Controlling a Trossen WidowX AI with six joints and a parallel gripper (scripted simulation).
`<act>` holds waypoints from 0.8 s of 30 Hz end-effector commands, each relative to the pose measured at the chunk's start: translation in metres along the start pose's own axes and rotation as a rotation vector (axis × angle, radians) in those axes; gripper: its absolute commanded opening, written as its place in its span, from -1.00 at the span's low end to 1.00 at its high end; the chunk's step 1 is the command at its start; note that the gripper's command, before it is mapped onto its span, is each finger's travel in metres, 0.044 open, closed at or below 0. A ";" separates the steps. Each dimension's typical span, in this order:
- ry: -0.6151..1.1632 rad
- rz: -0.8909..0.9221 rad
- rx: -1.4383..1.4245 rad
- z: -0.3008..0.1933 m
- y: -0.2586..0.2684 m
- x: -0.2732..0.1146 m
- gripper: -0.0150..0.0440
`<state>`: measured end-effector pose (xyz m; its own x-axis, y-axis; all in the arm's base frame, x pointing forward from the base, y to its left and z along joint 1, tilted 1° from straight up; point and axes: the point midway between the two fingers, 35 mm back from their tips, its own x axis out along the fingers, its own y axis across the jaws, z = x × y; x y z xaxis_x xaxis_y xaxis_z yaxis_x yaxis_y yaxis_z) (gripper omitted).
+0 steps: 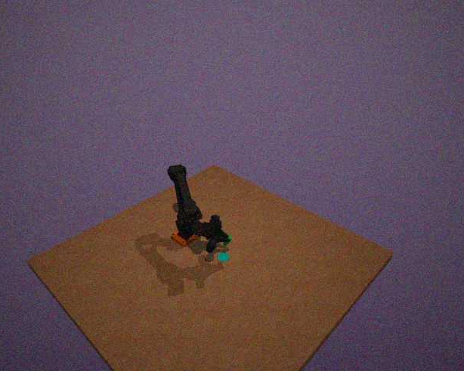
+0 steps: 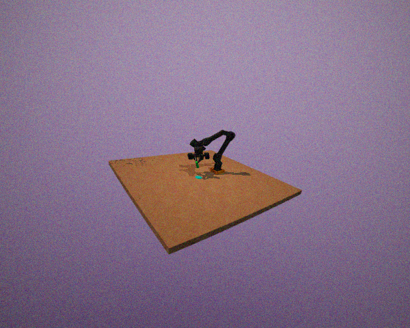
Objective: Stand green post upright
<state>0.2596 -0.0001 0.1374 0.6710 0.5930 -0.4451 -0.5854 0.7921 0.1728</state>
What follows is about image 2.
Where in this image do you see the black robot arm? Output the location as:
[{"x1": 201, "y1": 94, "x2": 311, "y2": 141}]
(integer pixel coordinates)
[{"x1": 190, "y1": 130, "x2": 236, "y2": 171}]

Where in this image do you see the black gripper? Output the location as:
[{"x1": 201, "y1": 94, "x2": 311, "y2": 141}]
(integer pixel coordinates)
[{"x1": 187, "y1": 150, "x2": 210, "y2": 163}]

